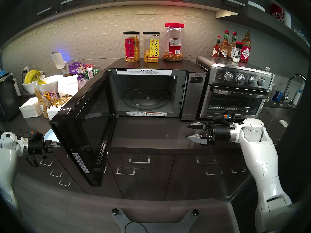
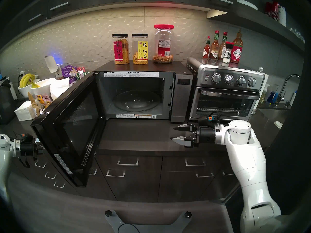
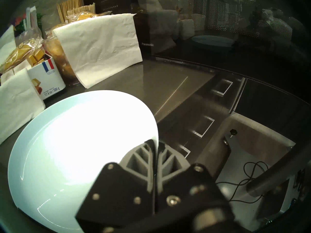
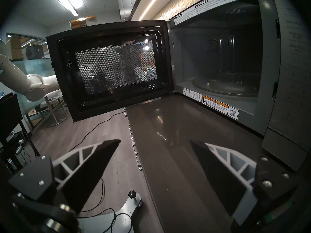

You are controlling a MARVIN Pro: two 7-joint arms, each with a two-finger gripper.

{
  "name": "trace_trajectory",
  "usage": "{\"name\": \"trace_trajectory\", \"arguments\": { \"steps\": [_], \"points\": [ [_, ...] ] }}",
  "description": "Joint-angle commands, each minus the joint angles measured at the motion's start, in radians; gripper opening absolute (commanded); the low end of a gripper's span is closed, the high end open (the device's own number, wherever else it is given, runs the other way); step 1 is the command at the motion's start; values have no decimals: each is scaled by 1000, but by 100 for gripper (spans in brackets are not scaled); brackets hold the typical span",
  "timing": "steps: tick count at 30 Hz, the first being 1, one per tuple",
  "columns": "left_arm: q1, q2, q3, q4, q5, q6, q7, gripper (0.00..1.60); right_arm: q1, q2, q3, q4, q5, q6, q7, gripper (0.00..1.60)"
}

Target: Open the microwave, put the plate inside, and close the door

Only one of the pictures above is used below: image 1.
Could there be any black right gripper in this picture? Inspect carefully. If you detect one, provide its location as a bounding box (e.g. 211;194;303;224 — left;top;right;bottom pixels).
185;122;231;146

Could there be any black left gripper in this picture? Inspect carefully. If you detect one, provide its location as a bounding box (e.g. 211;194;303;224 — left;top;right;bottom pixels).
28;138;62;160

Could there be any light blue plate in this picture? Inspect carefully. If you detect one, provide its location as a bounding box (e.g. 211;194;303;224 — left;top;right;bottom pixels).
44;128;60;143

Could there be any black glass microwave door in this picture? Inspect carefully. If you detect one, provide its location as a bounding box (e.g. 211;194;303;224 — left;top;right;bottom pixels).
49;69;117;187

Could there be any glass microwave turntable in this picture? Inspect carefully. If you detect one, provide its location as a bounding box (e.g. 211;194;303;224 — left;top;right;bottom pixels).
121;88;170;111

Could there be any white napkin stack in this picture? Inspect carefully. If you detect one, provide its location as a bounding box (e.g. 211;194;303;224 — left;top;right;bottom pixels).
19;97;43;118

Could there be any snack pack with yellow print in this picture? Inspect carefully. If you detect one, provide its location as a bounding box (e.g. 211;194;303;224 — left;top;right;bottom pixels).
43;91;59;102

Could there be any stainless steel toaster oven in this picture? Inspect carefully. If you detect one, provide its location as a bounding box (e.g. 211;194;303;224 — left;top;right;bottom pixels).
196;56;275;120

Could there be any large white bowl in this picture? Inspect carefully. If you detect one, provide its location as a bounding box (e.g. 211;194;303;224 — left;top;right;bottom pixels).
36;75;63;94

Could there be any small white bowl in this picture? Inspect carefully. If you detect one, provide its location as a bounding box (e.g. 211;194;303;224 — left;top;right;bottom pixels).
22;75;46;94

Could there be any white crumpled paper bag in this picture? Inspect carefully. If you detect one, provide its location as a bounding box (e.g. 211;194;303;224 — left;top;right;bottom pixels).
57;74;79;97

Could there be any clear plastic bag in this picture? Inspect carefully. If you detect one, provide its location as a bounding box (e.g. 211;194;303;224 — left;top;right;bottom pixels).
78;76;91;89

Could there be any yellow banana bunch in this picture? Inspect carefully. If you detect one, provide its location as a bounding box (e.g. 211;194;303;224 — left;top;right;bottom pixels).
24;70;47;85

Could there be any dark lower cabinet unit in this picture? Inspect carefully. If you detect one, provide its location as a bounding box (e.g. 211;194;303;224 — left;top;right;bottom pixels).
0;132;275;201

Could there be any clear soap pump bottle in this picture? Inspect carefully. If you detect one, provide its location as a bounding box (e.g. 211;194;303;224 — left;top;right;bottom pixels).
265;86;274;105

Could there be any small red hot sauce bottle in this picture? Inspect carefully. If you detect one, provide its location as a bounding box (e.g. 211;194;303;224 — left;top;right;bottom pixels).
212;36;221;58

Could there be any red cup with sachets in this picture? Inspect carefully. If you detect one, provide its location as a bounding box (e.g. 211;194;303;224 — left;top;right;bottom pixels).
81;64;101;80

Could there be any brown sauce bottle red cap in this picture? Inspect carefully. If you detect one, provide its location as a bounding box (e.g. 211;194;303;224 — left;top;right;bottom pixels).
218;30;230;59

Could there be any clear jar with red lid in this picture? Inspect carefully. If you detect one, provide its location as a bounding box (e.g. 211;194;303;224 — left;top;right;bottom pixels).
163;23;184;62

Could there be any large Tabasco sauce bottle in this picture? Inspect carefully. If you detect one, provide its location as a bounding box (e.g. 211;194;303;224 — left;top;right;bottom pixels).
239;30;252;63

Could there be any chrome sink faucet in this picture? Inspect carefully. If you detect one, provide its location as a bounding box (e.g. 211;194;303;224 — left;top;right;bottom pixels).
279;74;307;105

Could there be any sauce bottle with green neck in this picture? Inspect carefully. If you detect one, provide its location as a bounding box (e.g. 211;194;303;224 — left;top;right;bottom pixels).
227;32;237;60

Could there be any snack jar with yellow label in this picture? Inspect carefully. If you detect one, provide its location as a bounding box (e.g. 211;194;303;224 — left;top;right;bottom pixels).
143;32;160;63

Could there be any white dish soap bottle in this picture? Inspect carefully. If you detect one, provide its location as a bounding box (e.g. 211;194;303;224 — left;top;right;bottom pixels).
293;82;306;105

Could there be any snack jar with red label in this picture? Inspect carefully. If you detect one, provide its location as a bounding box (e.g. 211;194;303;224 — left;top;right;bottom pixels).
123;32;141;62

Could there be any stack of white plates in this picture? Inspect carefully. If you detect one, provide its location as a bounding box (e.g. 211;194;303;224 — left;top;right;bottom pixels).
248;0;266;12

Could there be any row of clear glasses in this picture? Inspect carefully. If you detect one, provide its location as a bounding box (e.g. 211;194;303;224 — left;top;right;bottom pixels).
293;29;310;47

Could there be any stack of red cups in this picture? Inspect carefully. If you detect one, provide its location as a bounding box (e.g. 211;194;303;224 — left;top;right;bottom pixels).
270;3;285;23

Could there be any white paper cup stack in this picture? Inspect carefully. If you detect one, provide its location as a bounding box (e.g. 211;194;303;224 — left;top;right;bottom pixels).
283;10;292;29

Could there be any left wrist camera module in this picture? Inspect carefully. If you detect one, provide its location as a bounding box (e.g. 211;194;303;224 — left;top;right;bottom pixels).
27;131;44;142

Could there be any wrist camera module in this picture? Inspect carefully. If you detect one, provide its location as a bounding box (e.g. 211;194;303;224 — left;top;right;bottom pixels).
213;110;235;125
27;131;44;142

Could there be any black left wrist cable loop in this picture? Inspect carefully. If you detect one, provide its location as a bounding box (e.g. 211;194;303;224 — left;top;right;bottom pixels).
26;155;40;168

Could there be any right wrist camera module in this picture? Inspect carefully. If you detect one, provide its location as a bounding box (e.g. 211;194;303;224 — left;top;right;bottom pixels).
213;110;235;125

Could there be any white wall plug-in device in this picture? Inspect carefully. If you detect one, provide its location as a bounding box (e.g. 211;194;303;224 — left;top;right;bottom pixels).
51;52;66;70

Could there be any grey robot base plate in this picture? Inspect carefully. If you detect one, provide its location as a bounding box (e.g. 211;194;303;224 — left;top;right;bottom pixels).
112;208;199;233

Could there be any black cable on base plate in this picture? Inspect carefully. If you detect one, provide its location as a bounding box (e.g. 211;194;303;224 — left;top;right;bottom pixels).
124;222;148;233

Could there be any dark wall shelf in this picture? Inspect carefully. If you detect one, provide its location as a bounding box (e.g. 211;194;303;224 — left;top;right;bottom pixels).
216;3;310;58

